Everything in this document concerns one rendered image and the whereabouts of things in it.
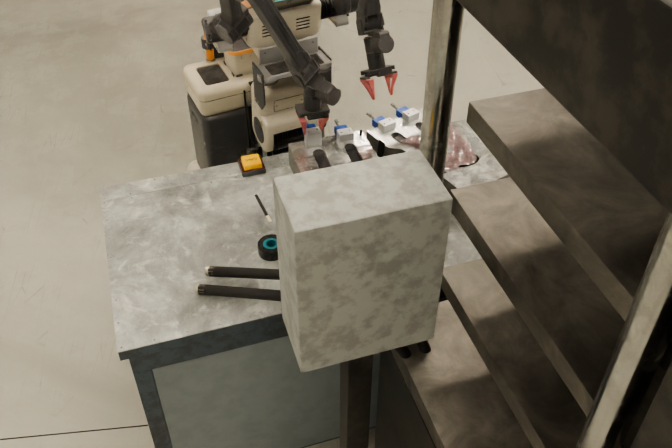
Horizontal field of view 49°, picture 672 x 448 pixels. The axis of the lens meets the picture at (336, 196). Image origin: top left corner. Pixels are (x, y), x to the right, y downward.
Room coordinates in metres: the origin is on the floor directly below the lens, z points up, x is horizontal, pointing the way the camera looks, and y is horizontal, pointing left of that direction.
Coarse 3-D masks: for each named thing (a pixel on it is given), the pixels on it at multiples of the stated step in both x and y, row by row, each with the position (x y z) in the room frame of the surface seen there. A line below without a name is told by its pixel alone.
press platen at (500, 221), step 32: (480, 192) 1.24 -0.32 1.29; (512, 192) 1.24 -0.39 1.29; (480, 224) 1.13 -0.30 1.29; (512, 224) 1.13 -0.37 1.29; (544, 224) 1.13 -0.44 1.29; (512, 256) 1.04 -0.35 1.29; (544, 256) 1.04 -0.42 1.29; (512, 288) 0.97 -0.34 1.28; (544, 288) 0.95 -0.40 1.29; (576, 288) 0.95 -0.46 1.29; (544, 320) 0.87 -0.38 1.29; (576, 320) 0.87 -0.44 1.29; (608, 320) 0.87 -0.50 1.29; (544, 352) 0.84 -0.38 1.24; (576, 352) 0.80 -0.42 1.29; (608, 352) 0.80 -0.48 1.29; (576, 384) 0.75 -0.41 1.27; (640, 416) 0.67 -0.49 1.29
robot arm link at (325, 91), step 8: (312, 56) 1.98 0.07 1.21; (296, 80) 1.94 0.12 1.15; (312, 80) 1.95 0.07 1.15; (320, 80) 1.94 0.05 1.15; (304, 88) 1.93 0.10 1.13; (312, 88) 1.92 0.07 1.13; (320, 88) 1.91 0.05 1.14; (328, 88) 1.91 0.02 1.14; (336, 88) 1.92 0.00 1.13; (320, 96) 1.92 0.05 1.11; (328, 96) 1.90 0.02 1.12; (336, 96) 1.92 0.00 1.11
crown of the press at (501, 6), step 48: (480, 0) 1.03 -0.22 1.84; (528, 0) 0.91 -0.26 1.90; (576, 0) 0.81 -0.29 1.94; (624, 0) 0.74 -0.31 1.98; (528, 48) 0.89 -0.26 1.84; (576, 48) 0.79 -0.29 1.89; (624, 48) 0.72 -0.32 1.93; (576, 96) 0.77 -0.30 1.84; (624, 96) 0.70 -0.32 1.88; (624, 144) 0.68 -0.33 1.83
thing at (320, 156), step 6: (348, 144) 1.97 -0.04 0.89; (318, 150) 1.93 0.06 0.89; (348, 150) 1.94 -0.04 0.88; (354, 150) 1.94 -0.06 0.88; (318, 156) 1.91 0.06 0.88; (324, 156) 1.91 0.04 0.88; (354, 156) 1.91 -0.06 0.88; (360, 156) 1.90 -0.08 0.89; (318, 162) 1.87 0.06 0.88; (324, 162) 1.88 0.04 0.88
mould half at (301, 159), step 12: (288, 144) 1.97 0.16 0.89; (300, 144) 1.96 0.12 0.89; (324, 144) 1.96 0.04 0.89; (336, 144) 1.96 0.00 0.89; (360, 144) 1.96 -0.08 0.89; (300, 156) 1.90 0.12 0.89; (312, 156) 1.90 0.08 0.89; (336, 156) 1.90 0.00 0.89; (348, 156) 1.90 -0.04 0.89; (372, 156) 1.91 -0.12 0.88; (300, 168) 1.84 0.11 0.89; (312, 168) 1.84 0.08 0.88
